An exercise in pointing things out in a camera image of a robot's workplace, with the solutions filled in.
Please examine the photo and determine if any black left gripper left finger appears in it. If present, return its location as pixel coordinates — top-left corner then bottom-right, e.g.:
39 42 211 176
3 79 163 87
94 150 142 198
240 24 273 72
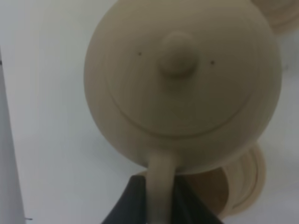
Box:
102 175 147 224

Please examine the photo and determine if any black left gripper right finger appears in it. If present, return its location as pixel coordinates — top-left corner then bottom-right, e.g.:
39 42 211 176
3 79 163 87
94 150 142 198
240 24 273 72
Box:
172 176 222 224

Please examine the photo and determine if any beige teapot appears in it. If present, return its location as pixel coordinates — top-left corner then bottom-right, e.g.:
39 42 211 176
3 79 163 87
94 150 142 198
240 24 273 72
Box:
84 0 281 224

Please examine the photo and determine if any beige teapot saucer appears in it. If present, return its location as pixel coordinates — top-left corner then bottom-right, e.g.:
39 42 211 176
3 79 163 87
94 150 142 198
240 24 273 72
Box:
140 144 266 224

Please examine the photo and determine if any left beige cup saucer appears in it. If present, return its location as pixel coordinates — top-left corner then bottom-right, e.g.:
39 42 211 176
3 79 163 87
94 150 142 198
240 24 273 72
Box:
252 0 299 34

